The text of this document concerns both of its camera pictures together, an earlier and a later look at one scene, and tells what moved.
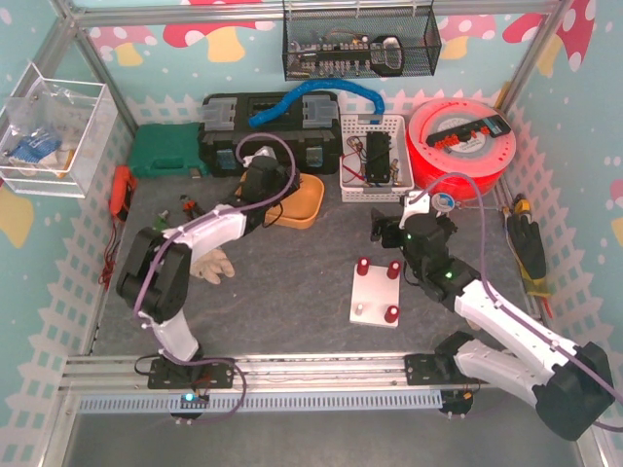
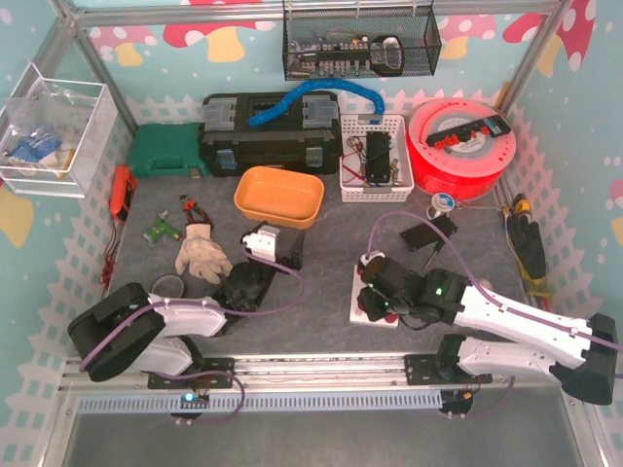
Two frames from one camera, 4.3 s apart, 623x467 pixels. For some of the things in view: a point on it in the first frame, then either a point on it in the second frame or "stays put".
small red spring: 391,314 stays put
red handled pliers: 190,207 stays put
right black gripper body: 386,230 → 369,300
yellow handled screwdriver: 522,204 stays put
